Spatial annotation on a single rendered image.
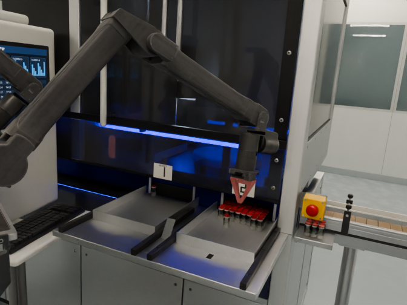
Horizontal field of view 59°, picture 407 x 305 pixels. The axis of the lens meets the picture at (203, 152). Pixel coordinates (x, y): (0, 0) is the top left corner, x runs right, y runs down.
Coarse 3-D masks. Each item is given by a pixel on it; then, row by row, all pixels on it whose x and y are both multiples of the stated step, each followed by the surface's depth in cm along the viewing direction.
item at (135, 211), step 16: (144, 192) 158; (96, 208) 130; (112, 208) 139; (128, 208) 141; (144, 208) 142; (160, 208) 143; (176, 208) 144; (112, 224) 126; (128, 224) 123; (144, 224) 120; (160, 224) 122
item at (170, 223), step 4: (168, 220) 120; (172, 220) 119; (168, 224) 119; (172, 224) 119; (164, 228) 119; (168, 228) 119; (172, 228) 118; (164, 232) 118; (168, 232) 118; (164, 236) 118; (168, 236) 117; (160, 240) 116; (152, 244) 113; (156, 244) 113; (148, 248) 111; (152, 248) 111
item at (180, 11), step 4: (180, 0) 122; (180, 4) 123; (180, 8) 123; (180, 12) 123; (180, 16) 124; (180, 20) 124; (180, 24) 124; (176, 28) 125; (180, 28) 125; (176, 32) 125; (180, 32) 125; (176, 36) 125; (180, 36) 125; (176, 40) 126; (180, 40) 126; (180, 44) 126; (180, 48) 126
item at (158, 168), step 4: (156, 164) 145; (160, 164) 144; (156, 168) 145; (160, 168) 144; (168, 168) 143; (172, 168) 142; (156, 172) 146; (160, 172) 145; (168, 172) 143; (156, 176) 146; (160, 176) 145; (168, 176) 144
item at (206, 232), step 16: (208, 208) 137; (192, 224) 125; (208, 224) 131; (240, 224) 133; (272, 224) 135; (176, 240) 116; (192, 240) 113; (208, 240) 111; (224, 240) 119; (240, 240) 120; (256, 240) 121; (240, 256) 107; (256, 256) 108
